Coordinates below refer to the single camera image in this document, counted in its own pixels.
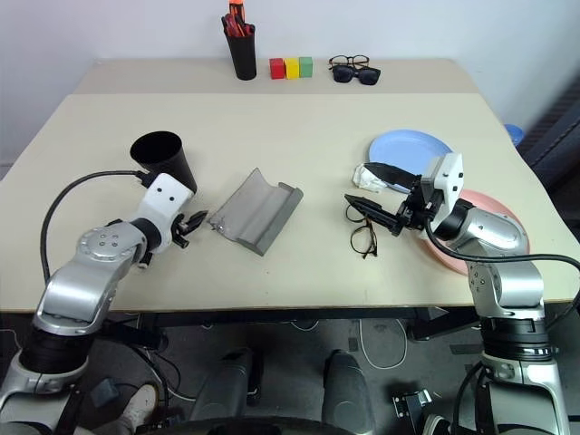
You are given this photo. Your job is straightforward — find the black sunglasses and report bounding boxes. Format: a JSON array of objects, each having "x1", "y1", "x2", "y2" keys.
[{"x1": 331, "y1": 66, "x2": 382, "y2": 87}]

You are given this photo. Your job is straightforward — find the dark-framed clear glasses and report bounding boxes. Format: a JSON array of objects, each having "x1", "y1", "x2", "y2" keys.
[{"x1": 327, "y1": 54, "x2": 371, "y2": 72}]

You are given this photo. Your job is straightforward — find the blue plate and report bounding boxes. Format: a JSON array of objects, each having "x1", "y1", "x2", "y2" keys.
[{"x1": 367, "y1": 130, "x2": 455, "y2": 183}]

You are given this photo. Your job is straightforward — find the white floor cable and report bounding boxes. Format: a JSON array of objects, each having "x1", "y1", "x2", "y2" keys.
[{"x1": 359, "y1": 318, "x2": 410, "y2": 371}]

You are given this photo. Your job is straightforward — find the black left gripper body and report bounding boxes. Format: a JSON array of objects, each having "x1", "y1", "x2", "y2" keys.
[{"x1": 169, "y1": 211, "x2": 197, "y2": 249}]

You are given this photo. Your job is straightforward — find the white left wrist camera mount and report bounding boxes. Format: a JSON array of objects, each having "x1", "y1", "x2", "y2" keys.
[{"x1": 137, "y1": 171, "x2": 198, "y2": 249}]

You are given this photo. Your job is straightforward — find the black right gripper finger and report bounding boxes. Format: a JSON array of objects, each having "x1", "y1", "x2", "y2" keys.
[
  {"x1": 343, "y1": 193, "x2": 403, "y2": 237},
  {"x1": 363, "y1": 160, "x2": 421, "y2": 192}
]

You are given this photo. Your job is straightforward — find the white shoe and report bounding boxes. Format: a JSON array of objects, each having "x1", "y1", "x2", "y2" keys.
[{"x1": 121, "y1": 383, "x2": 160, "y2": 432}]

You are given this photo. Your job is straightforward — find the blue round object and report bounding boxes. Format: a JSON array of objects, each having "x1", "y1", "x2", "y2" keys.
[{"x1": 503, "y1": 123, "x2": 527, "y2": 147}]

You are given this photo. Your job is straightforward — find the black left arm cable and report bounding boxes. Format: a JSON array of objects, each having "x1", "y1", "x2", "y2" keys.
[{"x1": 40, "y1": 169, "x2": 151, "y2": 283}]

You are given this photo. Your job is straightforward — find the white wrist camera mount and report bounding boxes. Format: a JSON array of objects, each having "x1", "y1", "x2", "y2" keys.
[
  {"x1": 137, "y1": 171, "x2": 198, "y2": 249},
  {"x1": 420, "y1": 152, "x2": 466, "y2": 242}
]

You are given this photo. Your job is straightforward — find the gray glasses case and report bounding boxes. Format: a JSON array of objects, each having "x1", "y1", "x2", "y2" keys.
[{"x1": 207, "y1": 167, "x2": 305, "y2": 257}]

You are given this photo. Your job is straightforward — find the wide black cup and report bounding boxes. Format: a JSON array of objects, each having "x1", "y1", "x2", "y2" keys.
[{"x1": 130, "y1": 130, "x2": 199, "y2": 194}]

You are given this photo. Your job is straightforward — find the dark rounded shape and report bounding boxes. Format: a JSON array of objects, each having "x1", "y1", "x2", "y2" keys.
[
  {"x1": 320, "y1": 348, "x2": 378, "y2": 435},
  {"x1": 188, "y1": 347, "x2": 265, "y2": 423}
]

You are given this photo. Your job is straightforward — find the black table frame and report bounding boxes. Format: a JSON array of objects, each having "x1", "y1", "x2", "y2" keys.
[{"x1": 106, "y1": 304, "x2": 478, "y2": 350}]

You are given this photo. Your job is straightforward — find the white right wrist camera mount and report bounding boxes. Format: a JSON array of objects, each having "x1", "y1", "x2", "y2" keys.
[{"x1": 420, "y1": 152, "x2": 466, "y2": 242}]

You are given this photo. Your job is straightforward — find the pink plate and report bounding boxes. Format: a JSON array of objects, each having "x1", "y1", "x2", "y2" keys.
[{"x1": 420, "y1": 189, "x2": 532, "y2": 276}]

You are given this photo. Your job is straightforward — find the dark blue chair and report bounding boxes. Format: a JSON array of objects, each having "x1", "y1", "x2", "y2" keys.
[{"x1": 519, "y1": 74, "x2": 580, "y2": 192}]

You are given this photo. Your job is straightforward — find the small black bracket device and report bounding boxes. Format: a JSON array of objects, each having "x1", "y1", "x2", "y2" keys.
[{"x1": 391, "y1": 388, "x2": 435, "y2": 419}]

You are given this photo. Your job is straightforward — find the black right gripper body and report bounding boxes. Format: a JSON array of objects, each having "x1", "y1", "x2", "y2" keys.
[{"x1": 397, "y1": 173, "x2": 444, "y2": 236}]

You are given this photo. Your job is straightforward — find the crumpled white tissue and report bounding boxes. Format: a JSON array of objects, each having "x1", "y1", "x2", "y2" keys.
[{"x1": 352, "y1": 162, "x2": 396, "y2": 195}]

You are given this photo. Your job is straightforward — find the thin-framed clear glasses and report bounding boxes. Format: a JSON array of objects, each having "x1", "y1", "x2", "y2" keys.
[{"x1": 345, "y1": 203, "x2": 381, "y2": 261}]

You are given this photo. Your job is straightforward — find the tall black pen holder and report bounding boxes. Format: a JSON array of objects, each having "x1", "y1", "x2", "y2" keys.
[{"x1": 226, "y1": 32, "x2": 258, "y2": 82}]

